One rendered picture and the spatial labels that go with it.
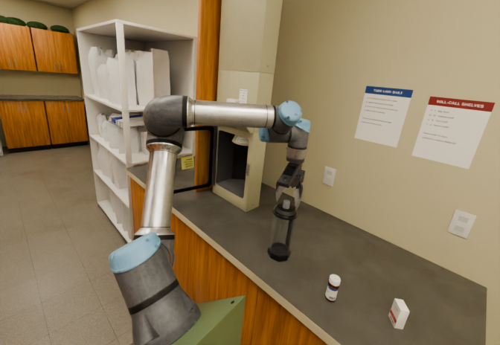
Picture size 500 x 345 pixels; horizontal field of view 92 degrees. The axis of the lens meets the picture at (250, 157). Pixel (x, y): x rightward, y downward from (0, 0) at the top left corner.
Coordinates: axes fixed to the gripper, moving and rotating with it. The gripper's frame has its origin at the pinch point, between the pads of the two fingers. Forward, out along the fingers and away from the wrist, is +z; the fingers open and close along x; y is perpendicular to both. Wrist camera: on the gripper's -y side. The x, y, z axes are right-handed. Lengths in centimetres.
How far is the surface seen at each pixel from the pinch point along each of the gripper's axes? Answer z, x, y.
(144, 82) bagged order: -37, 154, 54
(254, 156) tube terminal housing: -8.1, 29.2, 24.1
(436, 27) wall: -76, -37, 48
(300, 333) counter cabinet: 38.5, -18.7, -19.4
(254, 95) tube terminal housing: -40, 32, 22
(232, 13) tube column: -78, 52, 27
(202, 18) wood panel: -76, 68, 23
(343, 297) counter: 25.6, -29.4, -7.6
